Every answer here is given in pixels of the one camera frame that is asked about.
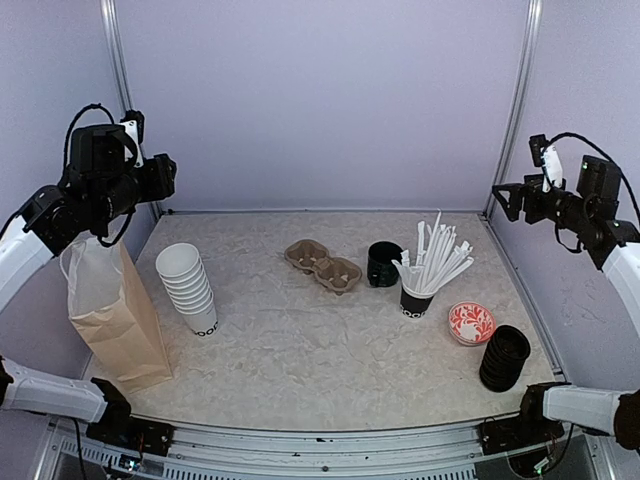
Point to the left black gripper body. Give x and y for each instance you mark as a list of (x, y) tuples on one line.
[(159, 184)]

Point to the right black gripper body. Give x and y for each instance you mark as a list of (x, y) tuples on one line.
[(538, 211)]

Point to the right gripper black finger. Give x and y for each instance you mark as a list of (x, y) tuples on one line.
[(508, 193), (512, 208)]

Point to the stack of white paper cups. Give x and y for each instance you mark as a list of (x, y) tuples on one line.
[(185, 280)]

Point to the stack of black cup lids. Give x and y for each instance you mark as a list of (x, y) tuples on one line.
[(504, 358)]

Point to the brown paper bag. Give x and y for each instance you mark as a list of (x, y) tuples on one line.
[(110, 309)]

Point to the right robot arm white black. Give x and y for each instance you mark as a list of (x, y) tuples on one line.
[(613, 246)]

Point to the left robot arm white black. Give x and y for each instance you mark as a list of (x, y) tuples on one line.
[(105, 175)]

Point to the red white patterned bowl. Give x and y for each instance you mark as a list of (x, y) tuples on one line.
[(471, 324)]

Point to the black cup holding straws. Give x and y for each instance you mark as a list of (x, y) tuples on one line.
[(414, 305)]

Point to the stack of black cup sleeves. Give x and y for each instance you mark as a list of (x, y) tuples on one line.
[(381, 272)]

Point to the brown cardboard cup carrier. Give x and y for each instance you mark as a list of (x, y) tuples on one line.
[(336, 274)]

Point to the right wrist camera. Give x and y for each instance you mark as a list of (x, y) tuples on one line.
[(546, 157)]

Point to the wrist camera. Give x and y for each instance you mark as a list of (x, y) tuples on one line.
[(133, 122), (546, 157)]

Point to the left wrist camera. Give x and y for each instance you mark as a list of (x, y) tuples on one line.
[(133, 122)]

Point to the left aluminium corner post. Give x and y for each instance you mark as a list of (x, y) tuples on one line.
[(116, 53)]

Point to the aluminium corner post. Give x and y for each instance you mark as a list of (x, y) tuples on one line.
[(526, 61), (116, 53)]

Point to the right aluminium corner post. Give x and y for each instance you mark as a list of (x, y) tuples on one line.
[(526, 61)]

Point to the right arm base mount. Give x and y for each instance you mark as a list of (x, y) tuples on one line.
[(515, 432)]

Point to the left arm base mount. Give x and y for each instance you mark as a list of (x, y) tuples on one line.
[(117, 427)]

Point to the aluminium front frame rail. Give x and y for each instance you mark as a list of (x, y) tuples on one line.
[(201, 452)]

